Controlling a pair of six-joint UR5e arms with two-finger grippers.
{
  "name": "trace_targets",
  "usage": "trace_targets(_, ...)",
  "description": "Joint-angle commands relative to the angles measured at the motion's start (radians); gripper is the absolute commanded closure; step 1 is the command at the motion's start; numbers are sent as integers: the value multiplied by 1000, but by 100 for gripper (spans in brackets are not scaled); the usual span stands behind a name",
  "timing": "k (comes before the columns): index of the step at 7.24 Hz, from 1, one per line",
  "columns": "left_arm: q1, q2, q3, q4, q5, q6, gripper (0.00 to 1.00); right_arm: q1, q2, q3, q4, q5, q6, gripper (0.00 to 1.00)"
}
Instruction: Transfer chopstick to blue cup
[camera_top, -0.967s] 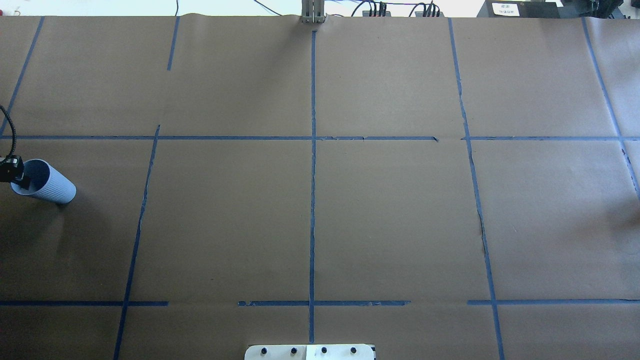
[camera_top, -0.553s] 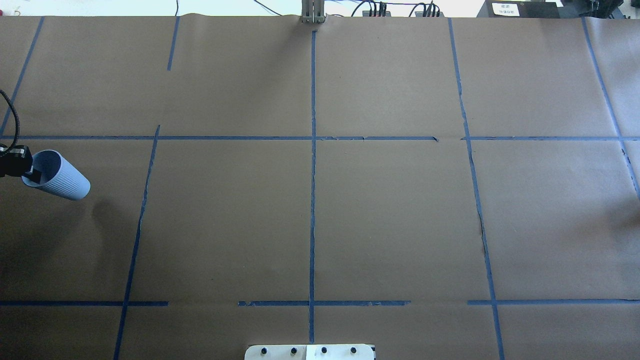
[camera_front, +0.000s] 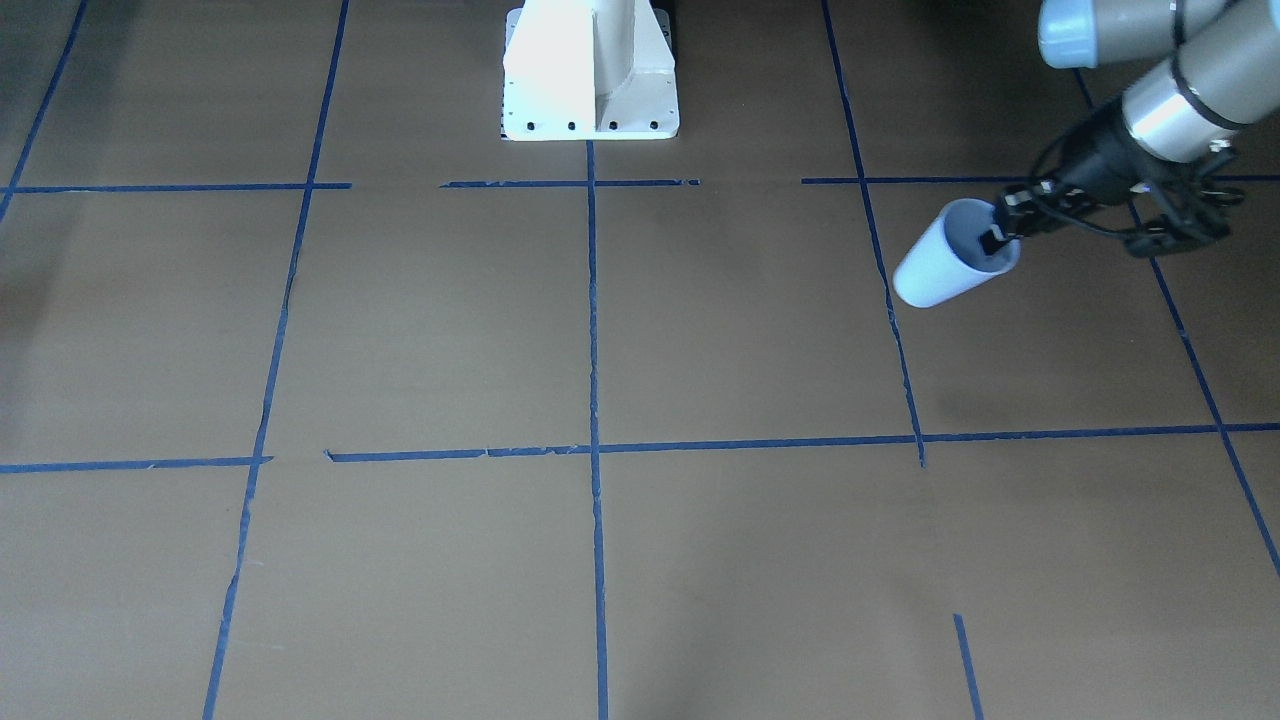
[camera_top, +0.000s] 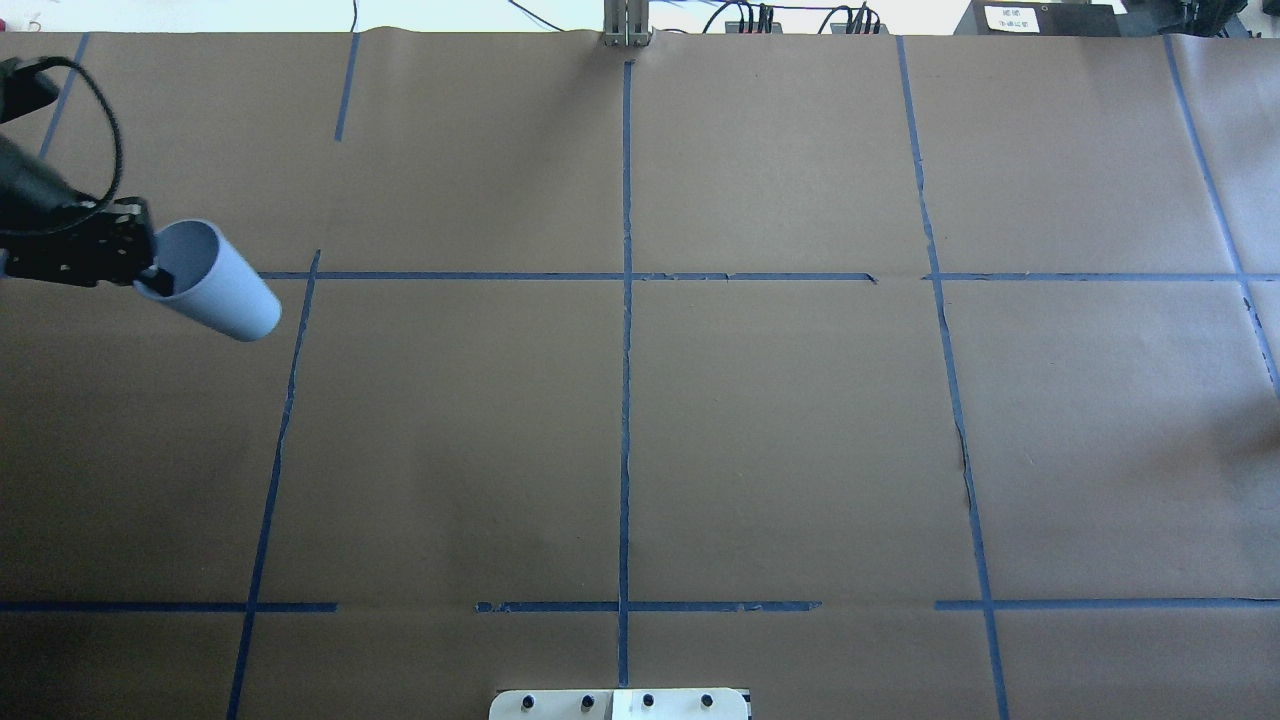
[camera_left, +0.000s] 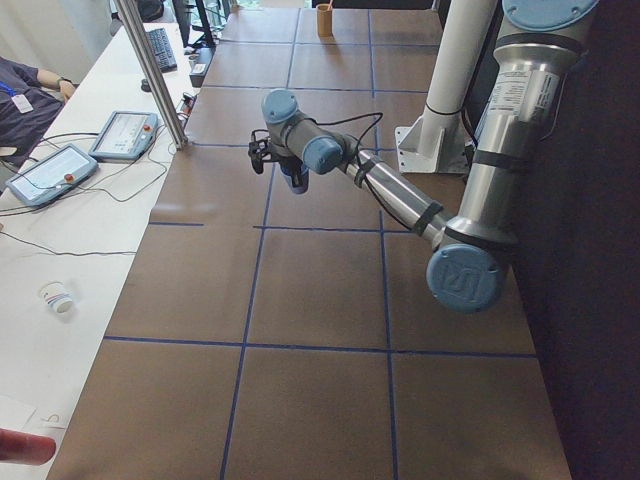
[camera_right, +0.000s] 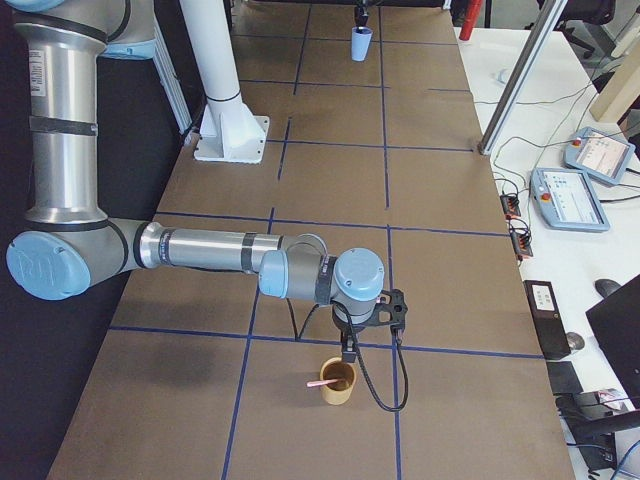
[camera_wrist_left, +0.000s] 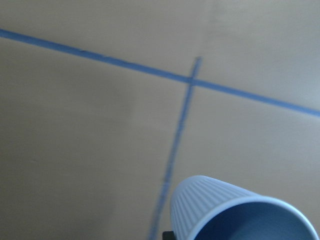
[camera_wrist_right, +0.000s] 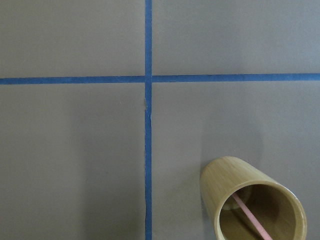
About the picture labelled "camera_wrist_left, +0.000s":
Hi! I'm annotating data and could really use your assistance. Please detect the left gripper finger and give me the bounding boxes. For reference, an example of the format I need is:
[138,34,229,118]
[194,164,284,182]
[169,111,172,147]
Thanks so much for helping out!
[162,231,175,240]

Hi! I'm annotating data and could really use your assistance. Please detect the blue ribbed plastic cup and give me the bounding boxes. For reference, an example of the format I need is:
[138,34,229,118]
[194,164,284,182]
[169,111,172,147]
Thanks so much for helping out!
[170,175,319,240]

